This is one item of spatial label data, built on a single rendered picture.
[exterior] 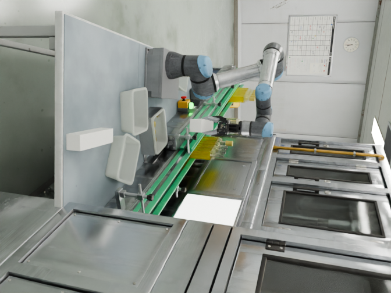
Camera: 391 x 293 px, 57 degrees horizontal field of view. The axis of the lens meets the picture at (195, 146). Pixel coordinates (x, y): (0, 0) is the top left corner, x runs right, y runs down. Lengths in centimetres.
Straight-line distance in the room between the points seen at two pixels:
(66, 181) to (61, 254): 33
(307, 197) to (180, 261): 118
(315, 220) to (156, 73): 113
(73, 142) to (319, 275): 95
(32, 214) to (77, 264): 36
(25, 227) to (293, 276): 91
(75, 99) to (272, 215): 115
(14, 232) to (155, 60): 110
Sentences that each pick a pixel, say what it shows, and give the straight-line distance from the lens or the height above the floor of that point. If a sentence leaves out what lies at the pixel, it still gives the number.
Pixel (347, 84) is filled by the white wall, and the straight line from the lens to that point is 812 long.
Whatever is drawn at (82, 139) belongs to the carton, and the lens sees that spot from 143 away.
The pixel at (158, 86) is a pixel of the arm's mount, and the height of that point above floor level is 83.
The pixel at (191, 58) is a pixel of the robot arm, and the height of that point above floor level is 99.
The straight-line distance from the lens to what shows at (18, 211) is 153.
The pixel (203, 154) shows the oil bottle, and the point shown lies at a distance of 221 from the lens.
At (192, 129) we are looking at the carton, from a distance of 179.
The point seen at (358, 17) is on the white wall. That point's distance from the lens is 788.
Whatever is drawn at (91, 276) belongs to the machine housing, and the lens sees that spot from 116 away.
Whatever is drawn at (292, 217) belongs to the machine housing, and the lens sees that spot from 199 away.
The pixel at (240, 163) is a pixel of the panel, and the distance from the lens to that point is 239.
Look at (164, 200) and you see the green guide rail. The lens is 187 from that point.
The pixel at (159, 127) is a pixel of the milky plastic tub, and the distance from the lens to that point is 209.
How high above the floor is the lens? 161
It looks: 17 degrees down
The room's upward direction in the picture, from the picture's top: 95 degrees clockwise
